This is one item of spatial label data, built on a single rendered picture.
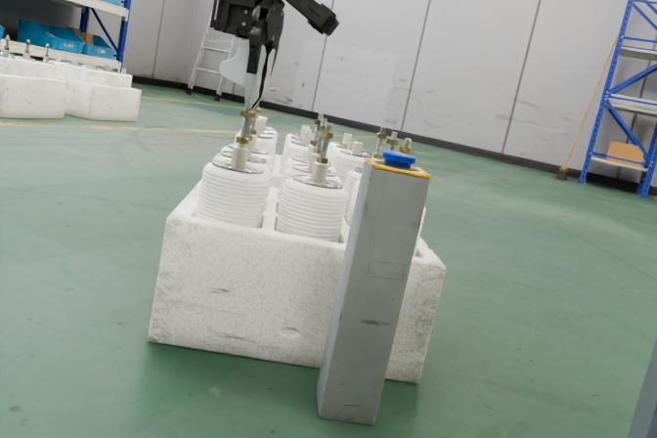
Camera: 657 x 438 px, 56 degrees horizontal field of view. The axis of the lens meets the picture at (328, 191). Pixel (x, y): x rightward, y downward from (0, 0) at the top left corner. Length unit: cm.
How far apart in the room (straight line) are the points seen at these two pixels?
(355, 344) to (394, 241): 13
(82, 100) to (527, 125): 497
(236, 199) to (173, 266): 12
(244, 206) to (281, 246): 8
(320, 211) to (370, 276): 17
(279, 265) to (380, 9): 687
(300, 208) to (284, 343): 19
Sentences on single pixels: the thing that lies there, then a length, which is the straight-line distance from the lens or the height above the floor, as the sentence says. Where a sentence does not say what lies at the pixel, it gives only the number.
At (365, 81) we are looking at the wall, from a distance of 755.
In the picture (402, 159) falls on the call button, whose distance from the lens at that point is 71.
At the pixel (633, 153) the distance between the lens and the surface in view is 659.
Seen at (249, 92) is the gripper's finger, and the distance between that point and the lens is 86.
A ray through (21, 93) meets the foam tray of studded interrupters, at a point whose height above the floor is 11.
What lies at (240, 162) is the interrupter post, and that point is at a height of 26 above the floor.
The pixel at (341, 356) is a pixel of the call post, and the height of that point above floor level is 8.
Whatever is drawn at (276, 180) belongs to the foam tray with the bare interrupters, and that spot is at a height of 17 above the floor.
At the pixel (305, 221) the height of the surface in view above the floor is 20.
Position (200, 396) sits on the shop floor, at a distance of 79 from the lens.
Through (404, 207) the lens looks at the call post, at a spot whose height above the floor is 27.
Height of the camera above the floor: 39
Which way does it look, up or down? 9 degrees down
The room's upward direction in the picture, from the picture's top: 11 degrees clockwise
